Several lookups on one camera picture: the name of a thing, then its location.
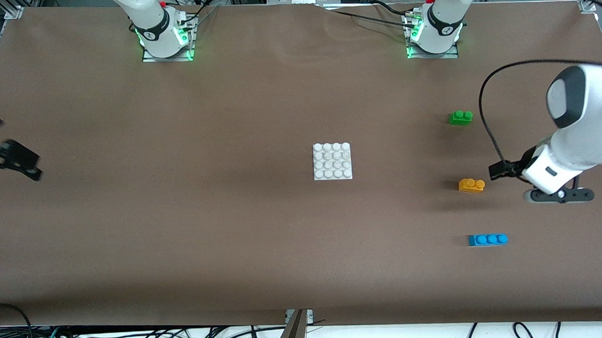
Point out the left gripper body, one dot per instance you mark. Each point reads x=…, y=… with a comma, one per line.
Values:
x=520, y=165

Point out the aluminium table edge profile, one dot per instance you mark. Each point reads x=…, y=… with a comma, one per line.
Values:
x=294, y=334

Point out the aluminium corner bracket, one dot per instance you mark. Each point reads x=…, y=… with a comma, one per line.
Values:
x=588, y=5

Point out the aluminium frame profile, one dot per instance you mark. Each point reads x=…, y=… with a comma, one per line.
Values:
x=12, y=10

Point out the green two-stud block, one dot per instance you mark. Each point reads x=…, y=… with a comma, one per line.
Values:
x=460, y=118

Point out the yellow two-stud block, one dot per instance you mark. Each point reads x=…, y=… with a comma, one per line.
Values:
x=471, y=185

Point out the blue three-stud block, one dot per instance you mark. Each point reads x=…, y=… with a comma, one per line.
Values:
x=488, y=240

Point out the brown paper table cover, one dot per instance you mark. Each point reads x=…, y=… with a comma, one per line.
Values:
x=283, y=239

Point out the white studded base plate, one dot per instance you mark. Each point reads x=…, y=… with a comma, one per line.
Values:
x=333, y=161

